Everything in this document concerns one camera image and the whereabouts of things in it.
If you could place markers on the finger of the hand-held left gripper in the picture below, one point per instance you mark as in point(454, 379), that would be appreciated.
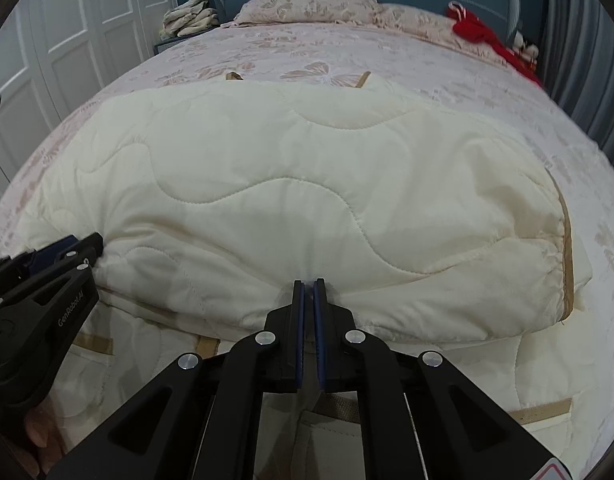
point(47, 275)
point(62, 246)

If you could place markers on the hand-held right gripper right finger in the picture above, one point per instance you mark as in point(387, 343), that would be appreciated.
point(319, 325)

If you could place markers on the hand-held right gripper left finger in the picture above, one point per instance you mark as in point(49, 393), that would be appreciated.
point(298, 325)

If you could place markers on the cream quilted blanket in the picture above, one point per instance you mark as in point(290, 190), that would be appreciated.
point(287, 185)

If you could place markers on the person's left hand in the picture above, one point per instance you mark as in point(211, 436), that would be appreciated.
point(39, 430)

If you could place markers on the white wardrobe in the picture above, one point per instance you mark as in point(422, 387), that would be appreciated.
point(77, 35)

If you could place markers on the grey nightstand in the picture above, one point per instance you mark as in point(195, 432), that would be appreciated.
point(167, 45)

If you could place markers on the pile of folded cream cloths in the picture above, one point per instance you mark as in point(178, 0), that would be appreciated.
point(189, 17)

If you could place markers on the pink butterfly-print bed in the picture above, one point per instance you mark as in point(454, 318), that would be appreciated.
point(437, 60)

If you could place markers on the pink floral pillow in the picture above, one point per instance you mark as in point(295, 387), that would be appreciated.
point(302, 7)
point(422, 22)

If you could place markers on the red garment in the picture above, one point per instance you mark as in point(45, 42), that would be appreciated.
point(479, 32)

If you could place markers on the plush toy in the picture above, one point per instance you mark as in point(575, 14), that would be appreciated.
point(526, 50)

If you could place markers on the grey curtain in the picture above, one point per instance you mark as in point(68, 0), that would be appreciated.
point(582, 50)

